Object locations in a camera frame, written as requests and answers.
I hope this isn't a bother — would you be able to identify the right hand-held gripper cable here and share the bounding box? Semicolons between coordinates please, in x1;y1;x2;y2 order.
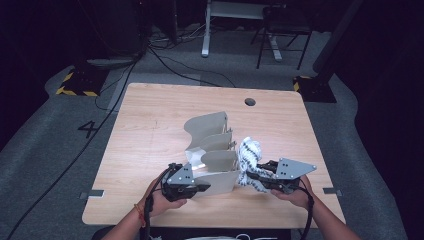
297;185;317;240

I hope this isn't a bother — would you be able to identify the person's right hand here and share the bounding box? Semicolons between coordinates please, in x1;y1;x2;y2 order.
270;174;315;211

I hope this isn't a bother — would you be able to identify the hand-held gripper cable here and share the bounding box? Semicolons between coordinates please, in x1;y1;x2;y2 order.
140;165;174;240
297;185;317;240

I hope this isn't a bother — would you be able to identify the black post with striped base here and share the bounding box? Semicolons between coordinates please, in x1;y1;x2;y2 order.
293;0;365;104

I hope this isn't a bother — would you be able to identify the long black floor cable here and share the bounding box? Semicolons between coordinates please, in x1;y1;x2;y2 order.
5;43;149;240

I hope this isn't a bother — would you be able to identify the black yellow striped stand base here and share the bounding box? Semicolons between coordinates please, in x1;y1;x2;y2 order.
55;64;109;98

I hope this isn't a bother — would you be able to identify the expandable metal divider rack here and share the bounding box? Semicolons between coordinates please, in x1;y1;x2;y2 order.
183;110;241;197

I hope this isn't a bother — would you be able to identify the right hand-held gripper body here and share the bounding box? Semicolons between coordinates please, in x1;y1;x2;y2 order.
263;157;318;195

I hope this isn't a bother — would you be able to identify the curved black floor cable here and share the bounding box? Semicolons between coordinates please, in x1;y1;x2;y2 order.
147;45;238;89

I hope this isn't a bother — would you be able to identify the left hand-held gripper cable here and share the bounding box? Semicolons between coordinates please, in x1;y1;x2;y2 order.
140;165;174;240

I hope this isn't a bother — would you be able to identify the black folding chair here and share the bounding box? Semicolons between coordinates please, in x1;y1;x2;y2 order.
250;3;314;71

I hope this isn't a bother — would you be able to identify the red string bracelet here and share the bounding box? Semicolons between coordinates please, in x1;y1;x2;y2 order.
133;203;148;228

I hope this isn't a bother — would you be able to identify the white desk frame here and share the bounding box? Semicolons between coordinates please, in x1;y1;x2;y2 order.
201;0;288;62

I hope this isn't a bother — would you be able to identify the white black striped cloth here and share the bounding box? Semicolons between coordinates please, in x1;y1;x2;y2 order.
236;136;268;194

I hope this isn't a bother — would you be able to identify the grey flat stand base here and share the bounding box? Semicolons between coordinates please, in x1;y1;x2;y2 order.
86;57;138;70

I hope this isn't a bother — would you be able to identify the person's left hand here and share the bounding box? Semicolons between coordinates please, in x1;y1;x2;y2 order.
142;175;189;219

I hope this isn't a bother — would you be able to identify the grey tape strip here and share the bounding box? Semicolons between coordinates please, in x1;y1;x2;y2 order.
322;187;343;197
79;189;105;200

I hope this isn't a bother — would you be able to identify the person's dark printed clothing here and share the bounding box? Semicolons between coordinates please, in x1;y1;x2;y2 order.
91;224;292;240

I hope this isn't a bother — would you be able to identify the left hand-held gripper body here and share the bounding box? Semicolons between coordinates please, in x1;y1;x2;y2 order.
161;162;201;203

